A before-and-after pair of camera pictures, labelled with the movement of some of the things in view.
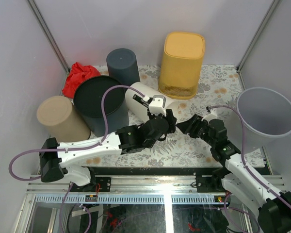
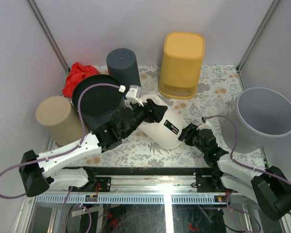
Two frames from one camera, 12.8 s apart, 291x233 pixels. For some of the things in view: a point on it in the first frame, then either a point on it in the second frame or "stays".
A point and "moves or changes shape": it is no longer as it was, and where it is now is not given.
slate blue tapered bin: x=122 y=65 stays
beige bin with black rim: x=62 y=120 stays
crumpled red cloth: x=78 y=73 stays
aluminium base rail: x=202 y=189 stays
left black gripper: x=171 y=119 -> x=155 y=113
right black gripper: x=186 y=126 -> x=187 y=133
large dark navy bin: x=87 y=99 stays
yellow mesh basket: x=184 y=53 stays
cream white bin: x=138 y=108 moves or changes shape
